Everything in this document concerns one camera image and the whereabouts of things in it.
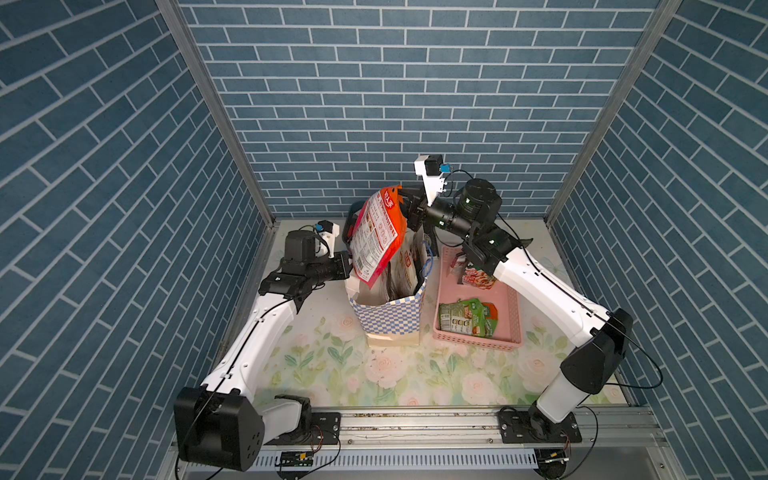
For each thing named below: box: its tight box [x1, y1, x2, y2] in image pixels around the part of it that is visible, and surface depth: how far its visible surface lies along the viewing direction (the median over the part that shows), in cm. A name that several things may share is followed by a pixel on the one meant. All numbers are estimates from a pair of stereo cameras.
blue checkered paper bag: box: [346, 240, 433, 347], surface depth 76 cm
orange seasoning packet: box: [349, 185, 408, 289], surface depth 64 cm
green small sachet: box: [438, 298, 499, 338], surface depth 93 cm
